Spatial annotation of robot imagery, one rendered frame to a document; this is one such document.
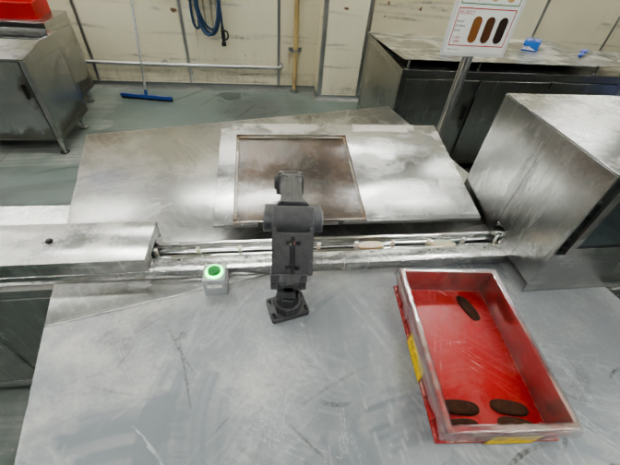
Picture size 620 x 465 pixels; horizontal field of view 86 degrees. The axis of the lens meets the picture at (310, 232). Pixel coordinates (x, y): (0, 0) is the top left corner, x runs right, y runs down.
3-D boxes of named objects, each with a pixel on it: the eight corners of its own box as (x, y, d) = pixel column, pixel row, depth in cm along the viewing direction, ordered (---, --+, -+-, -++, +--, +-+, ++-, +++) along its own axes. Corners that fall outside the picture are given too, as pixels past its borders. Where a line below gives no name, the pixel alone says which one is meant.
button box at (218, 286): (204, 303, 108) (198, 281, 100) (207, 283, 113) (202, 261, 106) (230, 301, 109) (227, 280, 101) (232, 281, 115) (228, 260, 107)
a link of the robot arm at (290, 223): (262, 277, 56) (321, 278, 57) (264, 200, 59) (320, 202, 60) (270, 291, 100) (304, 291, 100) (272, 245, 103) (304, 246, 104)
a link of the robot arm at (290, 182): (263, 238, 61) (322, 239, 61) (263, 208, 59) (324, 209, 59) (272, 187, 101) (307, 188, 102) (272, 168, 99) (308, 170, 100)
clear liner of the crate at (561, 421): (431, 449, 79) (446, 436, 72) (388, 283, 114) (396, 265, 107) (565, 446, 81) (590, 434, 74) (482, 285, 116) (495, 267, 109)
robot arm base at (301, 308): (272, 325, 100) (309, 314, 103) (272, 309, 94) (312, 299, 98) (265, 302, 106) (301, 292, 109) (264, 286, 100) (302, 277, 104)
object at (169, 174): (131, 421, 151) (43, 327, 95) (133, 244, 228) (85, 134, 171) (451, 315, 204) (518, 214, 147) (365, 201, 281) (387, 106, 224)
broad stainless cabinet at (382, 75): (375, 179, 306) (404, 59, 235) (351, 125, 380) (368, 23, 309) (562, 176, 331) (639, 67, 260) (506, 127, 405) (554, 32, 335)
